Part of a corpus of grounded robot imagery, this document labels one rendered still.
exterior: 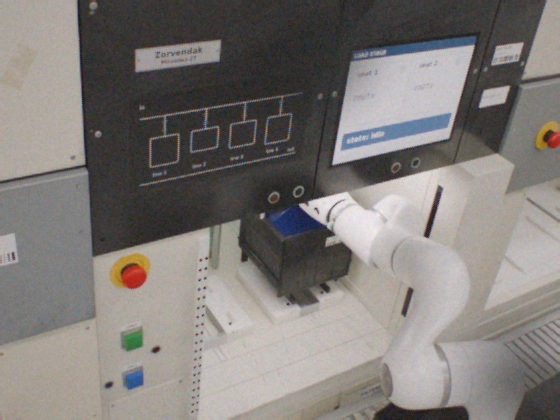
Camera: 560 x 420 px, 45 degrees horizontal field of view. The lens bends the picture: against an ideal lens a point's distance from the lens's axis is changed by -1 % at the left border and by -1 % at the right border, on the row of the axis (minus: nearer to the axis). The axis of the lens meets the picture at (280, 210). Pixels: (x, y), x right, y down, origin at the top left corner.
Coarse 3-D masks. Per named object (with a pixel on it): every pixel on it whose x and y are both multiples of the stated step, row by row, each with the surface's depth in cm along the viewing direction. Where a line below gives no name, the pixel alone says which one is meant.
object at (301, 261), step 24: (264, 216) 161; (240, 240) 175; (264, 240) 164; (288, 240) 156; (312, 240) 160; (336, 240) 165; (264, 264) 167; (288, 264) 160; (312, 264) 165; (336, 264) 170; (288, 288) 165
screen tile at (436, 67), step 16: (416, 64) 116; (432, 64) 119; (448, 64) 121; (464, 64) 123; (416, 80) 119; (448, 80) 123; (416, 96) 121; (432, 96) 123; (448, 96) 126; (416, 112) 123
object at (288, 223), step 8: (296, 208) 167; (280, 216) 165; (288, 216) 167; (296, 216) 168; (304, 216) 170; (280, 224) 167; (288, 224) 168; (296, 224) 170; (304, 224) 171; (312, 224) 173; (320, 224) 175; (288, 232) 170; (296, 232) 171
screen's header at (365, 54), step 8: (440, 40) 116; (448, 40) 117; (456, 40) 118; (464, 40) 120; (472, 40) 121; (376, 48) 110; (384, 48) 110; (392, 48) 111; (400, 48) 112; (408, 48) 113; (416, 48) 114; (424, 48) 115; (432, 48) 116; (440, 48) 117; (448, 48) 119; (352, 56) 108; (360, 56) 109; (368, 56) 110; (376, 56) 110; (384, 56) 111
